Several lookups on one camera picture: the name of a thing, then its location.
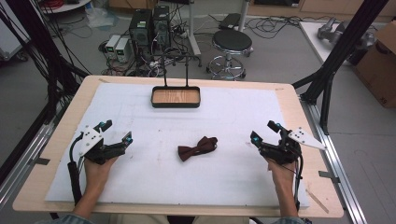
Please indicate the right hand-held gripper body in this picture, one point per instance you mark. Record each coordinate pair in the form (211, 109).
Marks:
(285, 152)

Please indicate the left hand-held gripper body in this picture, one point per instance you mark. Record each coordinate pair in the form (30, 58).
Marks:
(90, 140)

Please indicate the person's right hand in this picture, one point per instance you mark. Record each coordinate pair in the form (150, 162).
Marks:
(283, 175)

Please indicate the person's left hand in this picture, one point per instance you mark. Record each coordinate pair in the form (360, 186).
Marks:
(96, 174)

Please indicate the grey tape piece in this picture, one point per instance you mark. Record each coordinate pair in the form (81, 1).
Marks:
(42, 161)
(328, 176)

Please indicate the thin wooden stick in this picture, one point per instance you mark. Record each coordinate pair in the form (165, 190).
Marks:
(317, 201)

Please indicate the maroon bow tie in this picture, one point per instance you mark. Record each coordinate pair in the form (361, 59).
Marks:
(197, 148)

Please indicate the white table mat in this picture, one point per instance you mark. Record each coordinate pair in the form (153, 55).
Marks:
(174, 180)

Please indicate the person's denim sleeve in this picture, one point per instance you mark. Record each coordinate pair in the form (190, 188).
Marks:
(288, 220)
(67, 219)

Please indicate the black stand with wooden tray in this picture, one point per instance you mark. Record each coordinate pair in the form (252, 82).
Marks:
(176, 97)

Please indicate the white power supply unit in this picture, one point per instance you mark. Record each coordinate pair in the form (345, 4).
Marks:
(122, 49)
(111, 46)

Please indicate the black round stool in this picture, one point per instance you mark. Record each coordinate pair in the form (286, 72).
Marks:
(232, 42)

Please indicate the black computer tower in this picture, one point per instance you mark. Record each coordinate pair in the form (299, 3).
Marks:
(140, 28)
(162, 26)

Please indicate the clear plastic bag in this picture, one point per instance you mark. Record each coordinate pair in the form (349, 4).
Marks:
(101, 17)

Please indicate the grey device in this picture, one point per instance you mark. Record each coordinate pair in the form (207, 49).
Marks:
(330, 29)

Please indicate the brown cardboard box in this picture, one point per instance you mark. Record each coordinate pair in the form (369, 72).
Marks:
(378, 71)

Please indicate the black flat box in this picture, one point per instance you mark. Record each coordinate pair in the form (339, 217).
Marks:
(230, 21)

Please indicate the white desk leg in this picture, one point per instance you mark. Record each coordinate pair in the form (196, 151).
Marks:
(243, 14)
(193, 34)

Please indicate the aluminium rail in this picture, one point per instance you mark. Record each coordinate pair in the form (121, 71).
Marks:
(339, 174)
(21, 168)

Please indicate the black metal frame post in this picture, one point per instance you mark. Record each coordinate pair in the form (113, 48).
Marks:
(339, 53)
(40, 46)

